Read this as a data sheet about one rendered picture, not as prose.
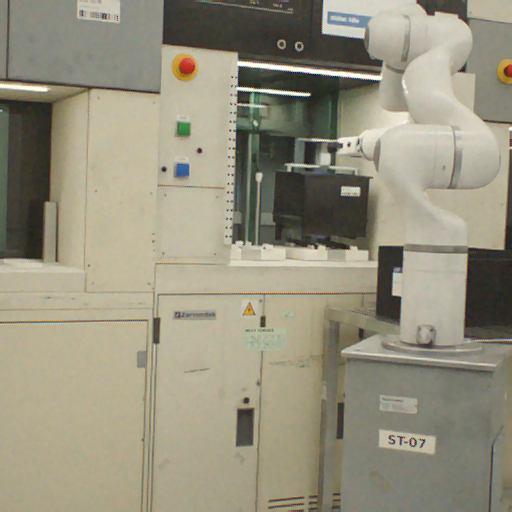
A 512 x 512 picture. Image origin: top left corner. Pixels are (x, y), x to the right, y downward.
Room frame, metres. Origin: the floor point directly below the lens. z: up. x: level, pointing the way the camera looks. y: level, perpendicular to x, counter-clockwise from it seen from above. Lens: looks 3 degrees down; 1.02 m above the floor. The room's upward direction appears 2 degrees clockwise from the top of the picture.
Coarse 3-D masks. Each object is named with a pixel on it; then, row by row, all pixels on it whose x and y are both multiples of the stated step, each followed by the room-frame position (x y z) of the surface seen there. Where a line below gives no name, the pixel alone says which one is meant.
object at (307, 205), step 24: (288, 168) 2.77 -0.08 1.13; (336, 168) 2.84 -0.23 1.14; (288, 192) 2.79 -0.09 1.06; (312, 192) 2.71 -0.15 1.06; (336, 192) 2.74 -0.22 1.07; (360, 192) 2.77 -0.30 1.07; (288, 216) 2.78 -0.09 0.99; (312, 216) 2.72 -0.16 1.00; (336, 216) 2.75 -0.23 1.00; (360, 216) 2.78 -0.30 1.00; (288, 240) 2.89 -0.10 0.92
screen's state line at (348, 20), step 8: (328, 16) 2.48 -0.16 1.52; (336, 16) 2.49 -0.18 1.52; (344, 16) 2.50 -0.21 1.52; (352, 16) 2.51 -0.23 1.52; (360, 16) 2.52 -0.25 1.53; (368, 16) 2.53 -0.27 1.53; (328, 24) 2.48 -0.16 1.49; (336, 24) 2.49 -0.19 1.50; (344, 24) 2.50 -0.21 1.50; (352, 24) 2.51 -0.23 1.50; (360, 24) 2.52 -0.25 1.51
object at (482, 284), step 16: (384, 256) 2.33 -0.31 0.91; (400, 256) 2.28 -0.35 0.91; (480, 256) 2.17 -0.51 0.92; (496, 256) 2.20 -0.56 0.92; (384, 272) 2.33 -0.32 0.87; (400, 272) 2.28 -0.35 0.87; (480, 272) 2.17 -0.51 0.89; (496, 272) 2.20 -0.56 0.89; (384, 288) 2.33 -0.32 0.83; (400, 288) 2.27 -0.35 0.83; (480, 288) 2.17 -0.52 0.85; (496, 288) 2.20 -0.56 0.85; (384, 304) 2.32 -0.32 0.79; (400, 304) 2.27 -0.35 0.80; (480, 304) 2.17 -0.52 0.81; (496, 304) 2.20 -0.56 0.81; (480, 320) 2.17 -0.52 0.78; (496, 320) 2.20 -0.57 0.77
